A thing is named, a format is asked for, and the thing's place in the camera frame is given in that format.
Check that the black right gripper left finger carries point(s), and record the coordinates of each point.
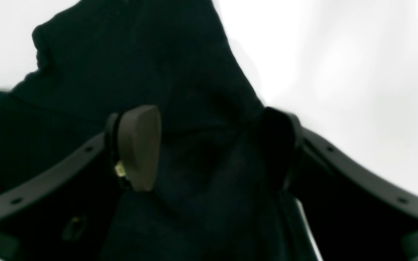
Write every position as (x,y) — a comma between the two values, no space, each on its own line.
(133,141)

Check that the black t-shirt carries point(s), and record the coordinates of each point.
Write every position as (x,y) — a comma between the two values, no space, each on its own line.
(59,197)

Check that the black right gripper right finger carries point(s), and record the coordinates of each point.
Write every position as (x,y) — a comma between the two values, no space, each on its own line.
(282,142)

